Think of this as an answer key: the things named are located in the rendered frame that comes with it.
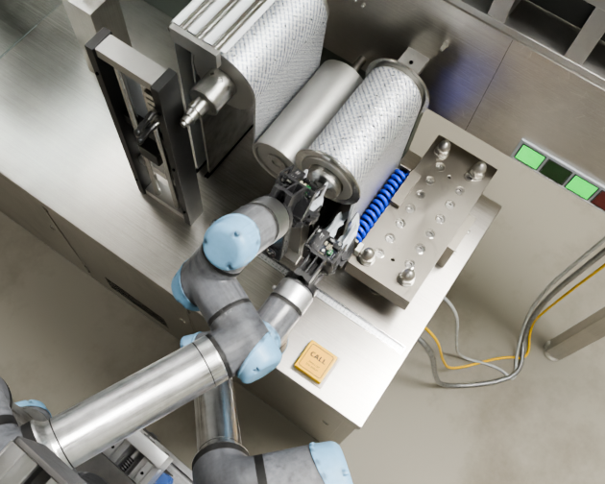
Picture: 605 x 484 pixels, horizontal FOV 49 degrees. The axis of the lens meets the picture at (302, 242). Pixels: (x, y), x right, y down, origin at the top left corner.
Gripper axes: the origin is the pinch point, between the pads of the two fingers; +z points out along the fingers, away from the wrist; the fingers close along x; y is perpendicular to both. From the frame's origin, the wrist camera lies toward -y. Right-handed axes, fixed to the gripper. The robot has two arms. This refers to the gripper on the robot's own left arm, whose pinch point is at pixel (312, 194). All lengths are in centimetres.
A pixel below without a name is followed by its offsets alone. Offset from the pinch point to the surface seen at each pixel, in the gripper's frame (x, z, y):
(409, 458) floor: -56, 73, -99
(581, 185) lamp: -42, 30, 20
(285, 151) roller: 9.6, 3.6, 3.2
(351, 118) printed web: 1.2, 5.8, 15.1
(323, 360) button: -17.8, 5.8, -35.2
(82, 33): 72, 18, -6
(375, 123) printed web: -2.9, 7.2, 16.1
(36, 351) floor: 72, 38, -129
